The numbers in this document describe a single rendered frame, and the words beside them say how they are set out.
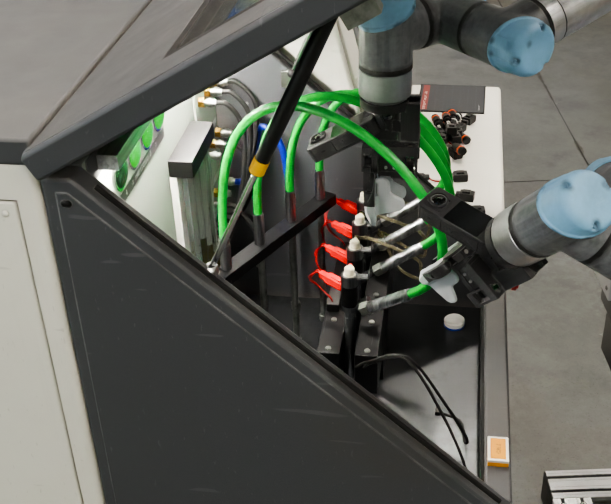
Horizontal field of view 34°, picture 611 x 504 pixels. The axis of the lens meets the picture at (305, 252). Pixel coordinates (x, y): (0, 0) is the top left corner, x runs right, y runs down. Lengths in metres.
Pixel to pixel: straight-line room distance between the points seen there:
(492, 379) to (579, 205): 0.57
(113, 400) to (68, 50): 0.48
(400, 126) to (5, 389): 0.65
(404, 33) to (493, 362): 0.58
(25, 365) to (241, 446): 0.31
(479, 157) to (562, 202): 1.10
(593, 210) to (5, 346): 0.76
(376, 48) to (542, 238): 0.37
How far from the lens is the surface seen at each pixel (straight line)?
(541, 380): 3.14
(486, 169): 2.16
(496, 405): 1.58
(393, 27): 1.35
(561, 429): 2.98
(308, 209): 1.77
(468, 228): 1.27
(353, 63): 1.86
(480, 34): 1.35
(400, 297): 1.44
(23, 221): 1.24
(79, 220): 1.21
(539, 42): 1.33
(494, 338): 1.71
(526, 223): 1.17
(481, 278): 1.28
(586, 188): 1.13
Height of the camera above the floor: 1.99
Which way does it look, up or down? 33 degrees down
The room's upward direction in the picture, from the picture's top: 2 degrees counter-clockwise
